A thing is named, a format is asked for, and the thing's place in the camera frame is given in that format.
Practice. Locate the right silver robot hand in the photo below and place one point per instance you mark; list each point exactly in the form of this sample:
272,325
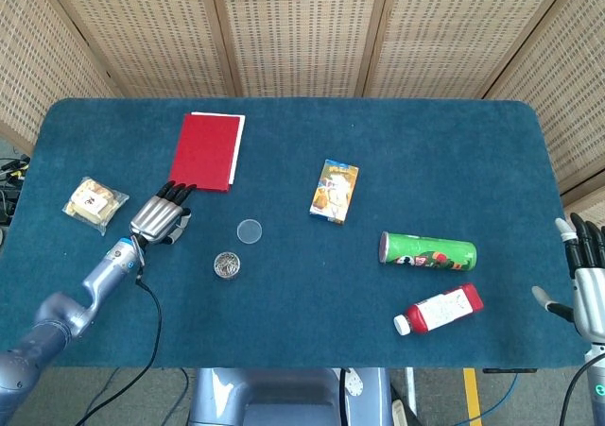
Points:
588,294

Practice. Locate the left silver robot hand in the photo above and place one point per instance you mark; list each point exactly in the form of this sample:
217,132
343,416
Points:
153,218

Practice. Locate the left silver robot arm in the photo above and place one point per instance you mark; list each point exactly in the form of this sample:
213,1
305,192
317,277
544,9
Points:
101,275

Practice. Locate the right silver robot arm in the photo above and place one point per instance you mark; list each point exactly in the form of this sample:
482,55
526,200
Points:
596,388

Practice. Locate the clear round plastic lid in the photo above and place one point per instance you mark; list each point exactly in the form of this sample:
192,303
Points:
249,232

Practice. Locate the clear bag of snacks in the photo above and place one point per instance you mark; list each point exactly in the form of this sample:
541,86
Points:
92,204

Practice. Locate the red notebook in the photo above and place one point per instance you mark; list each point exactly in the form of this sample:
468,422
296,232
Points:
205,152

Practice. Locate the clear container of paper clips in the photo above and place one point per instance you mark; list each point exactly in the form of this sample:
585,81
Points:
227,264

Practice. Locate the red bottle with white cap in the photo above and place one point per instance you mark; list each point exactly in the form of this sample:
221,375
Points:
439,310

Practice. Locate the green Pringles can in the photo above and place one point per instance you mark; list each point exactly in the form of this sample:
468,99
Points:
425,251

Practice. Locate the yellow and blue snack box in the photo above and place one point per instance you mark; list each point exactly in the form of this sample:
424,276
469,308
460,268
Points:
334,192

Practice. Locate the silver robot torso base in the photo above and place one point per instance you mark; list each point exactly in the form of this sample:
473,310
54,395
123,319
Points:
283,393

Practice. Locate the woven folding screen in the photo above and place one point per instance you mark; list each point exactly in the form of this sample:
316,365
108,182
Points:
302,29

